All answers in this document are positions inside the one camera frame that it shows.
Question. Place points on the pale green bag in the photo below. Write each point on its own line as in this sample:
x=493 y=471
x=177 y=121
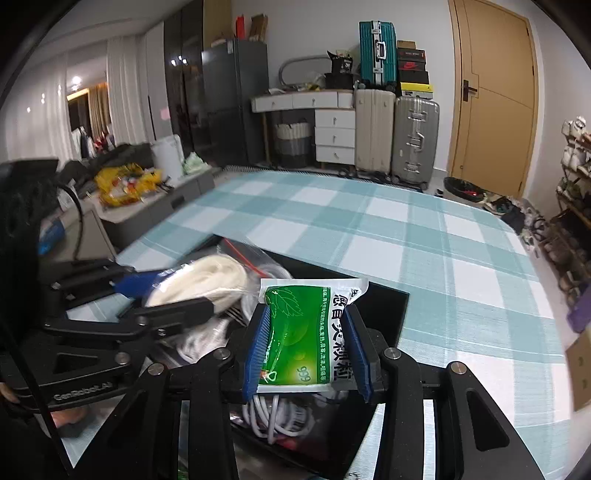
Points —
x=195 y=164

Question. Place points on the white trash bin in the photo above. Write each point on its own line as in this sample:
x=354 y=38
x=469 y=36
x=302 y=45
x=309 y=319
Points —
x=166 y=159

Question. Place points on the white curtain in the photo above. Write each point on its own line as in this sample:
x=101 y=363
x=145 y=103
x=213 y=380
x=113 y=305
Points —
x=41 y=120

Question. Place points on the rows of assorted shoes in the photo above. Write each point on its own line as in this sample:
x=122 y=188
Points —
x=577 y=152

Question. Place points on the beige suitcase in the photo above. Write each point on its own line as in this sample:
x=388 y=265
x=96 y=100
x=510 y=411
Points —
x=374 y=134

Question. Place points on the black paper bag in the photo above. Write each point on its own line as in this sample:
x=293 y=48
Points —
x=340 y=71

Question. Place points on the brown cardboard box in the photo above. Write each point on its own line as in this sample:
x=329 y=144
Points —
x=581 y=369

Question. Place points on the black cardboard box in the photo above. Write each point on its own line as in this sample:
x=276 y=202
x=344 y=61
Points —
x=392 y=318

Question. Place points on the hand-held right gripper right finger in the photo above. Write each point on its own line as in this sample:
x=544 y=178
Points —
x=360 y=355

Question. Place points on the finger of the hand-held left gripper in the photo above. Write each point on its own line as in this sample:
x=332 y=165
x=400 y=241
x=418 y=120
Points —
x=138 y=284
x=180 y=311

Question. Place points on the white desk with drawers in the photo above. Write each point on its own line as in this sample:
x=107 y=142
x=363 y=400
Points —
x=334 y=134

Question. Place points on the yellow and white shoe box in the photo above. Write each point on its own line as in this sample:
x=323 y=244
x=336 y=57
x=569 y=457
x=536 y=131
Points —
x=418 y=90

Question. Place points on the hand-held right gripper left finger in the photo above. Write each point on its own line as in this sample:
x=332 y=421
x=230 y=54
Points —
x=258 y=355

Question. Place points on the red and black shoe box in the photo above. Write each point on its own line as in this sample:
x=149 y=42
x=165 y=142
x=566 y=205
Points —
x=412 y=65

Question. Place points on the person's left hand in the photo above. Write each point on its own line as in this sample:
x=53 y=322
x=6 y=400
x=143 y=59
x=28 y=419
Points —
x=69 y=417

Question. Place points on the teal checkered tablecloth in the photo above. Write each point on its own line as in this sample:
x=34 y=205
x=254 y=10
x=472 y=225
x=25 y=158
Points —
x=415 y=258

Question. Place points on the grey laundry basket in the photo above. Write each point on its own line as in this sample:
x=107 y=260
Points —
x=292 y=145

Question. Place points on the green medicine packet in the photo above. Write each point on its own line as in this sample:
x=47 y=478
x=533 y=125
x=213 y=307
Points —
x=304 y=337

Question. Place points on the tall cardboard box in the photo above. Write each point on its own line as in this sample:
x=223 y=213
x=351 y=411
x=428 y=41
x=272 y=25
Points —
x=258 y=27

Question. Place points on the brown shoe box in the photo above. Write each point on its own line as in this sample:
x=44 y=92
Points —
x=406 y=44

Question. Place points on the white socks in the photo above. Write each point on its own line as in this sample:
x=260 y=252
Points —
x=212 y=277

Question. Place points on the red bottle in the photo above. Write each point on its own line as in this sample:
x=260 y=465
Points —
x=240 y=27

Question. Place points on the purple cloth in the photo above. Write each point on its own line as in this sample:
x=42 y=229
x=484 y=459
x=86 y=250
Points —
x=581 y=318

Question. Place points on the grey low cabinet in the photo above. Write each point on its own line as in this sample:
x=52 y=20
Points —
x=138 y=217

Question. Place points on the wooden shoe rack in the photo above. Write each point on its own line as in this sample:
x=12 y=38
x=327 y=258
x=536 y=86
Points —
x=570 y=212

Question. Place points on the dark wardrobe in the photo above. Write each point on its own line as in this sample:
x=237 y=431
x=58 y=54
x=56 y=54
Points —
x=184 y=78

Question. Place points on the grey rounded frame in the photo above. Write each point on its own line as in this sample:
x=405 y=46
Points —
x=286 y=69

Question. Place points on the silver suitcase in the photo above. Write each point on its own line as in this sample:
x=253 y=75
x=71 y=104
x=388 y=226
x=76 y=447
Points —
x=415 y=143

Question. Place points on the blue and white package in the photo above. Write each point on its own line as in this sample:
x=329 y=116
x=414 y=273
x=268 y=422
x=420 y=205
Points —
x=51 y=236

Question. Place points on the grey refrigerator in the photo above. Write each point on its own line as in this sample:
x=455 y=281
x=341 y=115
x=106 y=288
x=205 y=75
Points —
x=235 y=101

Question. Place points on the yellow plastic bag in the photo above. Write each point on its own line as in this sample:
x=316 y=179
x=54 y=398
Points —
x=120 y=184

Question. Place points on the teal suitcase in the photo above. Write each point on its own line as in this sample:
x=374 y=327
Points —
x=376 y=55

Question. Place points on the pile of sneakers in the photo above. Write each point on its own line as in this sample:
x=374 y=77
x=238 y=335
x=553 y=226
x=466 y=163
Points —
x=512 y=214

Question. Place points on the wooden door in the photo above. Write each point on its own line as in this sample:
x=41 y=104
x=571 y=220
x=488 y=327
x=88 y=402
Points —
x=498 y=115

